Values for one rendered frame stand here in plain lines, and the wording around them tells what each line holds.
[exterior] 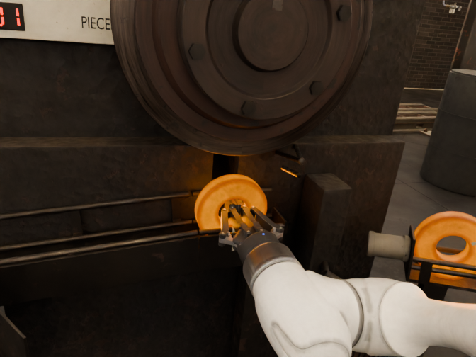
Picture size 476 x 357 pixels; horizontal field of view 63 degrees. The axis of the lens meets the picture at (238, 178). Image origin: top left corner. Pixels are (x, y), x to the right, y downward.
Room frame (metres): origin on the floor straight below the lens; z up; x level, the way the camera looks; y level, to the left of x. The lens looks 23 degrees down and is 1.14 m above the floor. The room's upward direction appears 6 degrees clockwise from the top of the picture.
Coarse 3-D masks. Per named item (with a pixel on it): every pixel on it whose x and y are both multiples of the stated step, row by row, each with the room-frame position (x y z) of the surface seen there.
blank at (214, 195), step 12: (216, 180) 0.74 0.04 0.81; (228, 180) 0.73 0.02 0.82; (240, 180) 0.73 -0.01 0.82; (252, 180) 0.76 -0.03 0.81; (204, 192) 0.72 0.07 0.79; (216, 192) 0.72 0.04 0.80; (228, 192) 0.72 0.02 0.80; (240, 192) 0.73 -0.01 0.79; (252, 192) 0.74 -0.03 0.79; (204, 204) 0.71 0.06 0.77; (216, 204) 0.72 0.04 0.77; (252, 204) 0.74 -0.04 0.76; (264, 204) 0.75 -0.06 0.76; (204, 216) 0.71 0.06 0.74; (216, 216) 0.72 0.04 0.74; (204, 228) 0.71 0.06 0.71
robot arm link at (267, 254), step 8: (256, 248) 0.53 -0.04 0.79; (264, 248) 0.53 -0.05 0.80; (272, 248) 0.53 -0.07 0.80; (280, 248) 0.53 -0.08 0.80; (288, 248) 0.55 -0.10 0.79; (248, 256) 0.53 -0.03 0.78; (256, 256) 0.52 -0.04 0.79; (264, 256) 0.51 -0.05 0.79; (272, 256) 0.51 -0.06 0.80; (280, 256) 0.51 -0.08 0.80; (288, 256) 0.51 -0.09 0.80; (248, 264) 0.52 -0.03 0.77; (256, 264) 0.50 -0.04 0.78; (264, 264) 0.50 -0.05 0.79; (272, 264) 0.49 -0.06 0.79; (248, 272) 0.51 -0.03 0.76; (256, 272) 0.49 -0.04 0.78; (248, 280) 0.50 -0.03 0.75
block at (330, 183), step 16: (320, 176) 0.85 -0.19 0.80; (336, 176) 0.87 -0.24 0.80; (304, 192) 0.85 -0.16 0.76; (320, 192) 0.79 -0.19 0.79; (336, 192) 0.79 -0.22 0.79; (304, 208) 0.84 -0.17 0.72; (320, 208) 0.78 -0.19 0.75; (336, 208) 0.79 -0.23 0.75; (304, 224) 0.83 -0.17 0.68; (320, 224) 0.78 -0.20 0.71; (336, 224) 0.79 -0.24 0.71; (304, 240) 0.82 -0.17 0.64; (320, 240) 0.78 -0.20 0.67; (336, 240) 0.80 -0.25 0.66; (304, 256) 0.80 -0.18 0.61; (320, 256) 0.79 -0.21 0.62; (336, 256) 0.80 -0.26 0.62; (320, 272) 0.79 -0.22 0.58
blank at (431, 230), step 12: (432, 216) 0.77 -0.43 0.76; (444, 216) 0.75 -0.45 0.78; (456, 216) 0.74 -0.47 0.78; (468, 216) 0.75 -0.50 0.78; (420, 228) 0.76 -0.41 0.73; (432, 228) 0.75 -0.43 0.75; (444, 228) 0.74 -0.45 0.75; (456, 228) 0.74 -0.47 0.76; (468, 228) 0.73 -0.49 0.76; (420, 240) 0.75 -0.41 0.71; (432, 240) 0.75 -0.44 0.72; (468, 240) 0.73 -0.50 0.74; (420, 252) 0.75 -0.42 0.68; (432, 252) 0.74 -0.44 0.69; (468, 252) 0.73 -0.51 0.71; (420, 264) 0.75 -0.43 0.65; (444, 276) 0.73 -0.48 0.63; (456, 276) 0.73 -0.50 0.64
